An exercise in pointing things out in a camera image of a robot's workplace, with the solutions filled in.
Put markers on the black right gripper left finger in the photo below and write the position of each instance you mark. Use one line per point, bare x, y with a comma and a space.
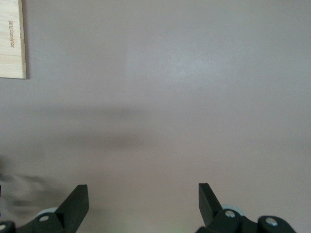
73, 206

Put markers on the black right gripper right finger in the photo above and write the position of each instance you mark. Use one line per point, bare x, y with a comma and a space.
207, 204

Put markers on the brown table mat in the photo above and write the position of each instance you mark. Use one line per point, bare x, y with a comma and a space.
170, 97

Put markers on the wooden cutting board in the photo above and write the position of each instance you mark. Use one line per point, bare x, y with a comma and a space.
12, 48

